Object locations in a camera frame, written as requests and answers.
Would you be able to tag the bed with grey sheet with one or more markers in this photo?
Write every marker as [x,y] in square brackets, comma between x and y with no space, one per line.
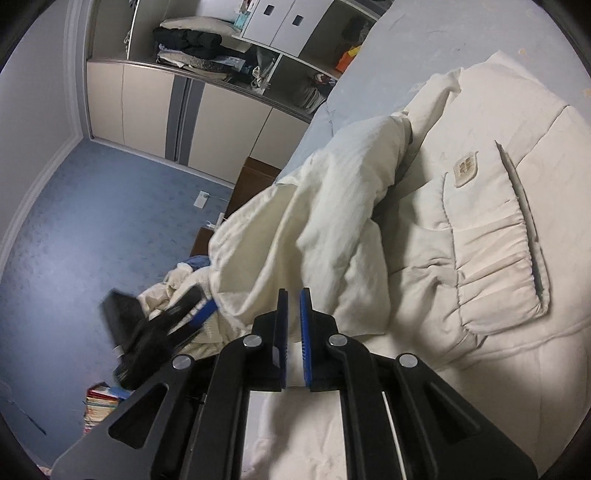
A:
[438,41]

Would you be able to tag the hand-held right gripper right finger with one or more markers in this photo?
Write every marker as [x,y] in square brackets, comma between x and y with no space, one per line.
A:
[305,323]

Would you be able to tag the white pillow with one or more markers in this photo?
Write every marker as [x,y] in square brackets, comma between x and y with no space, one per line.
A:
[203,24]

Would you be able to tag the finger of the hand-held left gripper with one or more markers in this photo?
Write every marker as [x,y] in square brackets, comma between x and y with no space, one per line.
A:
[201,316]

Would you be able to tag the white shelf unit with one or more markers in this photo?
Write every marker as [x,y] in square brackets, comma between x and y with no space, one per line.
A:
[300,27]

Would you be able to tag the cream sliding door wardrobe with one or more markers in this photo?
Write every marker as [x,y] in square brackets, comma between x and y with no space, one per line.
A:
[152,101]

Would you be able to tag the orange box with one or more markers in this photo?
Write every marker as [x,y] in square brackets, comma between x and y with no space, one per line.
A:
[347,60]

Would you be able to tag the dark wooden headboard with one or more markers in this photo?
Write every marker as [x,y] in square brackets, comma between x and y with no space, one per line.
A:
[254,184]

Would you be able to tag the blue cloth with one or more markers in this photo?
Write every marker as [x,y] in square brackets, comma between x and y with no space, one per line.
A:
[199,263]

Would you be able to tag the cream hooded coat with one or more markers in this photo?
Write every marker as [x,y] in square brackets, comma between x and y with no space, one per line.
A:
[415,221]

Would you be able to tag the white power strip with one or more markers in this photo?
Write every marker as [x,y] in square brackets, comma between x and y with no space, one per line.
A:
[202,199]

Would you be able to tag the folded patterned clothes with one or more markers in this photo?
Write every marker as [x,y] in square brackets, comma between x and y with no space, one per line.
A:
[198,62]

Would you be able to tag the stack of colourful books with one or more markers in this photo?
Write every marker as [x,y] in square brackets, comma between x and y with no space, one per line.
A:
[104,408]

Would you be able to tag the pile of black clothes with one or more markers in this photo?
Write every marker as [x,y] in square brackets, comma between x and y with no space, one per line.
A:
[187,41]

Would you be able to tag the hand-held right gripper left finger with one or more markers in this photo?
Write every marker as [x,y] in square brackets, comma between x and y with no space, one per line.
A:
[282,323]

